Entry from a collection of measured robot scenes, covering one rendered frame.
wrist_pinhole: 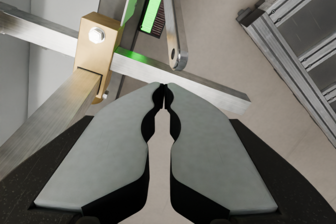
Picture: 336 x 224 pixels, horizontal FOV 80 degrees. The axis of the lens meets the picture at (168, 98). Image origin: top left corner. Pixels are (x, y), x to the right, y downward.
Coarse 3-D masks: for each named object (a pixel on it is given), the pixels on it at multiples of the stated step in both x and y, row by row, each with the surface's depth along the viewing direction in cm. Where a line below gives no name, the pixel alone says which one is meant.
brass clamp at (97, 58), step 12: (96, 12) 30; (84, 24) 27; (96, 24) 27; (108, 24) 28; (84, 36) 27; (108, 36) 27; (120, 36) 31; (84, 48) 28; (96, 48) 28; (108, 48) 28; (84, 60) 29; (96, 60) 29; (108, 60) 29; (72, 72) 30; (96, 72) 30; (108, 72) 31; (108, 84) 36; (96, 96) 32
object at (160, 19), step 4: (160, 4) 37; (160, 8) 37; (160, 12) 37; (156, 16) 38; (160, 16) 38; (164, 16) 38; (156, 20) 38; (160, 20) 38; (164, 20) 38; (156, 24) 38; (160, 24) 38; (152, 28) 39; (156, 28) 39; (160, 28) 39; (152, 32) 39; (156, 32) 39; (160, 32) 39
